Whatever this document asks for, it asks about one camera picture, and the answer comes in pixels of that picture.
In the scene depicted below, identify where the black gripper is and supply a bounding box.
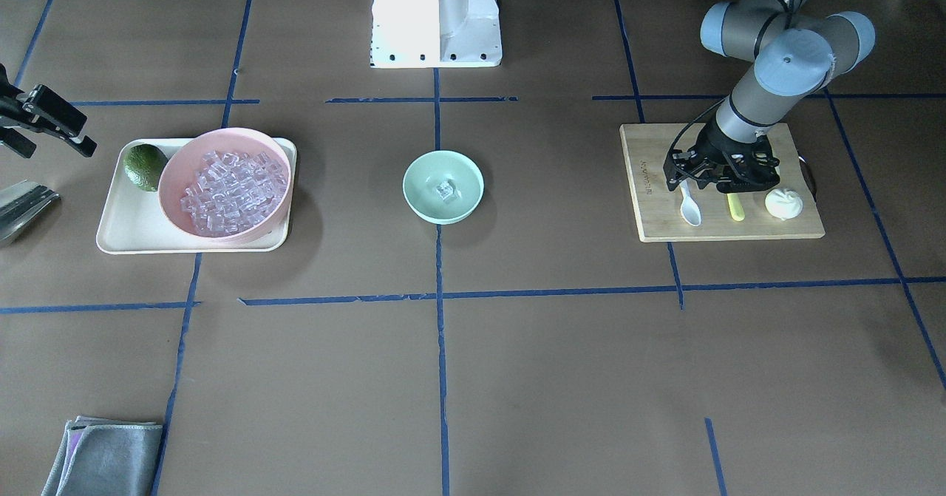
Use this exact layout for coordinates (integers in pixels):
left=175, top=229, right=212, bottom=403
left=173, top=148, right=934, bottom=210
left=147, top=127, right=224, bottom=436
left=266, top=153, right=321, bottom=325
left=698, top=123, right=773, bottom=186

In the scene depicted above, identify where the white plastic spoon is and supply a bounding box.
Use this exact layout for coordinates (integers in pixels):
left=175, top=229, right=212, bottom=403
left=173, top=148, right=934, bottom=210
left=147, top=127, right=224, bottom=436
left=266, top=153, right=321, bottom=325
left=679, top=180, right=702, bottom=227

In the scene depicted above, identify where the clear ice cube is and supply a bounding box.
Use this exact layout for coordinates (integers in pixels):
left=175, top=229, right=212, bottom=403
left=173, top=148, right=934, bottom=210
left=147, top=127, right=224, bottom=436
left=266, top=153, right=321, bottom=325
left=435, top=180, right=456, bottom=203

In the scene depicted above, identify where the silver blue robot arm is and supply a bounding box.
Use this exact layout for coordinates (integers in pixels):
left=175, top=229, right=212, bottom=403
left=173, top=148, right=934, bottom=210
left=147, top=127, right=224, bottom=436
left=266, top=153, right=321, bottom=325
left=664, top=0, right=877, bottom=193

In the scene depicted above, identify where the green ceramic bowl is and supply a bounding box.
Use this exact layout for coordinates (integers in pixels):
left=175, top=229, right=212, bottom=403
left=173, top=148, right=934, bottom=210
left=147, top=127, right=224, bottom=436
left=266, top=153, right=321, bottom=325
left=402, top=150, right=486, bottom=225

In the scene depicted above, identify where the pink bowl of ice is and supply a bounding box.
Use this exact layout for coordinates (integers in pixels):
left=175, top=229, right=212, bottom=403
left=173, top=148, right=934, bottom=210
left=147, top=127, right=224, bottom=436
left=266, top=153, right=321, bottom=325
left=157, top=128, right=294, bottom=247

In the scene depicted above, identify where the yellow plastic knife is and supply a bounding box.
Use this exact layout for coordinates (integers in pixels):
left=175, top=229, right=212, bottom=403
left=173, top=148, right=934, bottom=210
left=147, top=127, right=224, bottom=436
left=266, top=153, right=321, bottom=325
left=726, top=193, right=746, bottom=222

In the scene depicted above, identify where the white steamed bun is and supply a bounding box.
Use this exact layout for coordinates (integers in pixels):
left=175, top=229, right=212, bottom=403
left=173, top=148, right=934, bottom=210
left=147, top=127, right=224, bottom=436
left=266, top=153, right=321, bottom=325
left=764, top=188, right=804, bottom=221

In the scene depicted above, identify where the bamboo cutting board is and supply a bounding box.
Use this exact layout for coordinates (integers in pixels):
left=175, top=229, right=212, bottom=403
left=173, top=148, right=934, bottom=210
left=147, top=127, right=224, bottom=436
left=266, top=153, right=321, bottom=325
left=619, top=123, right=825, bottom=242

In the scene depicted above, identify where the green avocado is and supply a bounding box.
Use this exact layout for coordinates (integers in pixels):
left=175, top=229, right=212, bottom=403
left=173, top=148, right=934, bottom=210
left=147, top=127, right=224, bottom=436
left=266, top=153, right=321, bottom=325
left=122, top=143, right=169, bottom=192

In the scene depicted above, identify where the beige plastic tray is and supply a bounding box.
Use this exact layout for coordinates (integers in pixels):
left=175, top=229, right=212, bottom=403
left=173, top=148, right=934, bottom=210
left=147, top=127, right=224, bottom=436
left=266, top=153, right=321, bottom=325
left=97, top=128, right=297, bottom=254

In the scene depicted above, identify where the folded grey cloth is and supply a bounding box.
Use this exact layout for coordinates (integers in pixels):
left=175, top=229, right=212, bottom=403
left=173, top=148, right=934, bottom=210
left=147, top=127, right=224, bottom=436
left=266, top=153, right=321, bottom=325
left=41, top=415, right=163, bottom=495

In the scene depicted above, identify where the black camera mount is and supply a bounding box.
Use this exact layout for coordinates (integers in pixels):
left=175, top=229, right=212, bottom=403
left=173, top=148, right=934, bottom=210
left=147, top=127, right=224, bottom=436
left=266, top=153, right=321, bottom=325
left=664, top=146, right=781, bottom=195

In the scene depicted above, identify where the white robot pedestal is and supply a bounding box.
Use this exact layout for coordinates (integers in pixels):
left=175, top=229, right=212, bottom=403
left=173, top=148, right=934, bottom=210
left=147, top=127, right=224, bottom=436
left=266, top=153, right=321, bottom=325
left=370, top=0, right=503, bottom=69

